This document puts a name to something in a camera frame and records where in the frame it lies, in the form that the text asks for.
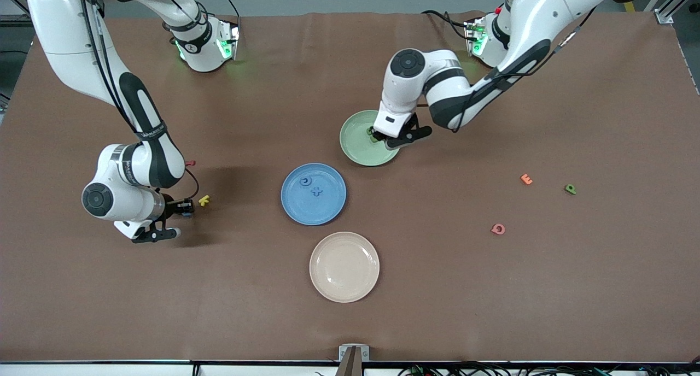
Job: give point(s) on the beige plate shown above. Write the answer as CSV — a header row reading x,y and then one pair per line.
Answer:
x,y
344,266

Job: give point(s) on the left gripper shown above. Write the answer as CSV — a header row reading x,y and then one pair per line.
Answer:
x,y
376,133

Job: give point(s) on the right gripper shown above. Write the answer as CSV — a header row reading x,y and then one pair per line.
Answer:
x,y
173,207

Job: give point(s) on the orange foam letter E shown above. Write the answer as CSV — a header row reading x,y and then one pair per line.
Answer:
x,y
526,180

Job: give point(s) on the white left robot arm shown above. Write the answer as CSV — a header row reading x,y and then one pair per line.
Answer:
x,y
541,10

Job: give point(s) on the yellow foam letter K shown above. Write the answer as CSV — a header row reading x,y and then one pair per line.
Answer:
x,y
203,201

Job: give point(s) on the grey metal mount bracket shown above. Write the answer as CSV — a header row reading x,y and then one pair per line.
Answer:
x,y
353,354

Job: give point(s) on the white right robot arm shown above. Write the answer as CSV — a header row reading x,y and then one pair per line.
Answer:
x,y
60,31

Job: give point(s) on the blue plate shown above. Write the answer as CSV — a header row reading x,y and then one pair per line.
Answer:
x,y
328,212

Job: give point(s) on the brown table cover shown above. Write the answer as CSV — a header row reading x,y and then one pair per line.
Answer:
x,y
109,310

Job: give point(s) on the green plate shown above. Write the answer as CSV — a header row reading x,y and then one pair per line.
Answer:
x,y
361,152

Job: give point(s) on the green foam letter P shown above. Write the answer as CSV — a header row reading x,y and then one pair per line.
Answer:
x,y
569,190

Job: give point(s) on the pink foam letter Q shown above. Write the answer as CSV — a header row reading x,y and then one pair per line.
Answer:
x,y
493,229

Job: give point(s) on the blue foam letter C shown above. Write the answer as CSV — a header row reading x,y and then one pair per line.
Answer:
x,y
302,182

